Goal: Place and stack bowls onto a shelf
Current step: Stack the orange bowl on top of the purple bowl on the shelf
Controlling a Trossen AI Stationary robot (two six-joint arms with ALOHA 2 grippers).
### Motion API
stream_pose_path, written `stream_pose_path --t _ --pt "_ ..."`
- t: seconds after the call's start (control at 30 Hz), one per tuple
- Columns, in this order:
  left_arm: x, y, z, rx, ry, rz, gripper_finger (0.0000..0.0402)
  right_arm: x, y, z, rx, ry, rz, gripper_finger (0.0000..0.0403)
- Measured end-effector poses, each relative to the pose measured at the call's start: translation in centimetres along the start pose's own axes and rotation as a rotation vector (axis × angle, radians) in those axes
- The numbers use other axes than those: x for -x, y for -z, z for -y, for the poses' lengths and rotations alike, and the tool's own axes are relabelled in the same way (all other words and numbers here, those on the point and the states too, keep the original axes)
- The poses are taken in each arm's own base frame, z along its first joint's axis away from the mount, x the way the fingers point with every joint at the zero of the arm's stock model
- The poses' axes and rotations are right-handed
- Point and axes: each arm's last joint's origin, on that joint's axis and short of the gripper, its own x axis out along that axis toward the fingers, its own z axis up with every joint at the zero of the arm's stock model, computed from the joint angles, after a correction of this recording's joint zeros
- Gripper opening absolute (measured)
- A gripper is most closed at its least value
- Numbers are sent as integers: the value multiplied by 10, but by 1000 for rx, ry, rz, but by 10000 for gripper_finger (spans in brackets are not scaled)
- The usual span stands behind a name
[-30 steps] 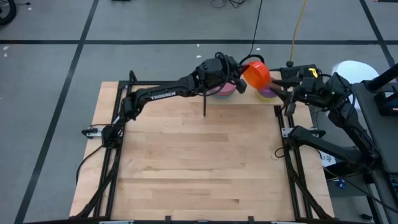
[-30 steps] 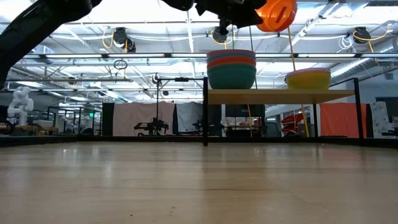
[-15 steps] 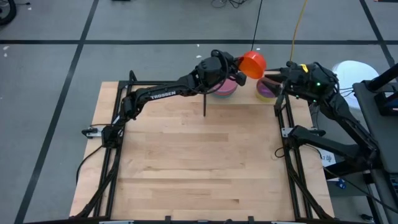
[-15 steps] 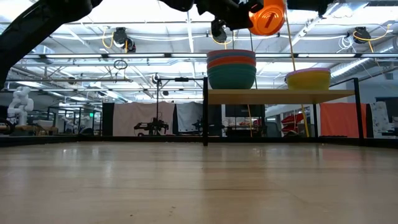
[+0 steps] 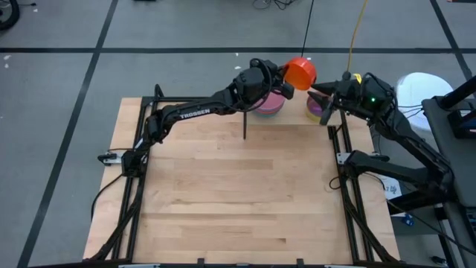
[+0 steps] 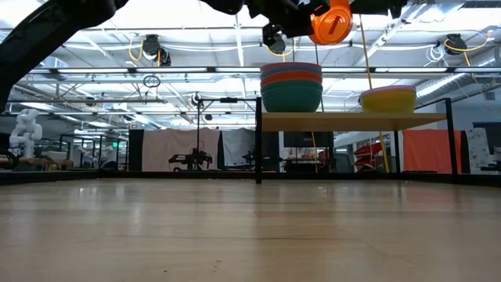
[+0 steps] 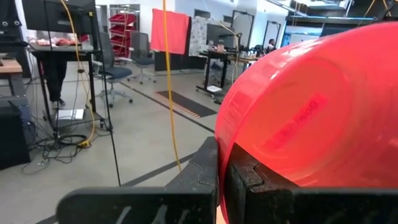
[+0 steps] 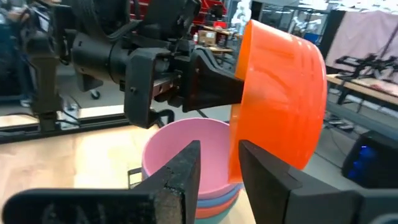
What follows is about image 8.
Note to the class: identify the cardboard box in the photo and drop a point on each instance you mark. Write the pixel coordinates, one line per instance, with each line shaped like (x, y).
(207, 37)

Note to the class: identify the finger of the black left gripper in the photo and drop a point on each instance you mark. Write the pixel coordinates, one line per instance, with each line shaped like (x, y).
(211, 90)

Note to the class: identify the white object in blue bowl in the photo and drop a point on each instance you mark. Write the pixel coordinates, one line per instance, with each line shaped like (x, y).
(241, 14)

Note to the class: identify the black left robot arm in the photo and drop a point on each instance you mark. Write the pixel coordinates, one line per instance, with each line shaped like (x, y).
(93, 56)

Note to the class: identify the black aluminium frame rail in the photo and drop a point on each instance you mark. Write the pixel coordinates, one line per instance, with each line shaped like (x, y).
(77, 126)

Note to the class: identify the black computer with blue light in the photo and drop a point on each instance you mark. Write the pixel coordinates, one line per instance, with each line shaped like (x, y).
(367, 161)

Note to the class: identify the black caster wheel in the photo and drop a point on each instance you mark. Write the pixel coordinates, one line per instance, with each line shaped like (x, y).
(95, 94)

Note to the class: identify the coral bowl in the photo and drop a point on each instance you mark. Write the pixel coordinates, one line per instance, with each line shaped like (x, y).
(211, 212)

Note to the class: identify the red tool cabinet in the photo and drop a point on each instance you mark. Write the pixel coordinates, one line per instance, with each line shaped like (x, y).
(214, 6)

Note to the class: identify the pink bowl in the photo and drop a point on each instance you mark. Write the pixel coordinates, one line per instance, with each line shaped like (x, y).
(199, 137)

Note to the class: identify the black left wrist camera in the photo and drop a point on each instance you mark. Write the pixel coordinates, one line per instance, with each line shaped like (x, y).
(168, 18)

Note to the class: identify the orange translucent bowl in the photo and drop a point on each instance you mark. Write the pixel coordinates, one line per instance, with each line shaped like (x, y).
(280, 93)

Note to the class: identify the wooden workbench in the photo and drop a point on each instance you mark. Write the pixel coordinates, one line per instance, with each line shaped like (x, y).
(373, 90)

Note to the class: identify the teal bowl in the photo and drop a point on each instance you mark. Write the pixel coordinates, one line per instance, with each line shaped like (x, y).
(208, 221)

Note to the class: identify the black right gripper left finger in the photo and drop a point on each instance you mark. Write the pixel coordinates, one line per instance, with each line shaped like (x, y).
(124, 205)

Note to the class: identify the pink cloth cover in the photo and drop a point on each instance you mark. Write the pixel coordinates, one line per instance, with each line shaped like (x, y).
(360, 37)

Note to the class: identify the blue bowl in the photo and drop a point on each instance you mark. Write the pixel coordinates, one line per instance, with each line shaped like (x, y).
(217, 199)

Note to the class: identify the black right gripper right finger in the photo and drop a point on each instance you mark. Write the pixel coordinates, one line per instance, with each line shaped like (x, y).
(295, 205)

